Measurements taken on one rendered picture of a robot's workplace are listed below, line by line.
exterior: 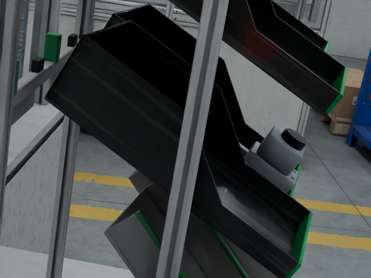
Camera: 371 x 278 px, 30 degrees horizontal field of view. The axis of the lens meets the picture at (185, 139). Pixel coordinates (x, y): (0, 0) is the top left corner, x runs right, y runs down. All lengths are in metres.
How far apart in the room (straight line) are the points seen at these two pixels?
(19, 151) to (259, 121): 3.00
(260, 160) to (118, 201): 2.89
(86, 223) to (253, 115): 1.65
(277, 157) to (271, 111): 3.81
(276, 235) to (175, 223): 0.13
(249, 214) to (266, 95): 3.87
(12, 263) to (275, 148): 0.63
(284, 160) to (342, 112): 4.81
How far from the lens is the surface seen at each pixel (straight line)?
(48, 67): 0.75
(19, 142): 1.83
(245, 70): 4.49
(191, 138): 0.59
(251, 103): 4.56
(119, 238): 0.68
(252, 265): 0.96
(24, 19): 1.99
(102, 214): 3.48
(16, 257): 1.29
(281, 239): 0.71
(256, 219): 0.71
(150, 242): 0.67
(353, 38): 9.43
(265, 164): 0.80
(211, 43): 0.56
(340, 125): 5.62
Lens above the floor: 1.49
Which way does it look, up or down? 18 degrees down
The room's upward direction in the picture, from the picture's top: 10 degrees clockwise
